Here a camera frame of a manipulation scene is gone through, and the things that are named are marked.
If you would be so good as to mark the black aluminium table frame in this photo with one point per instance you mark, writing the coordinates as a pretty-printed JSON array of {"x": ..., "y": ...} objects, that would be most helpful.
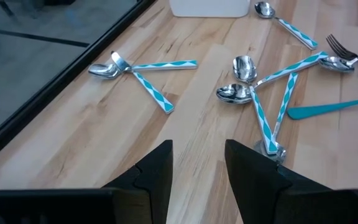
[{"x": 57, "y": 83}]

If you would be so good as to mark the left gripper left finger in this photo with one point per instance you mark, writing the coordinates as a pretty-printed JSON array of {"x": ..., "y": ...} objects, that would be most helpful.
[{"x": 157, "y": 174}]

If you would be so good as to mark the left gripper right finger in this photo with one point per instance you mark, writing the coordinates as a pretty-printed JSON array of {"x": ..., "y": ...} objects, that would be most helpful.
[{"x": 253, "y": 186}]

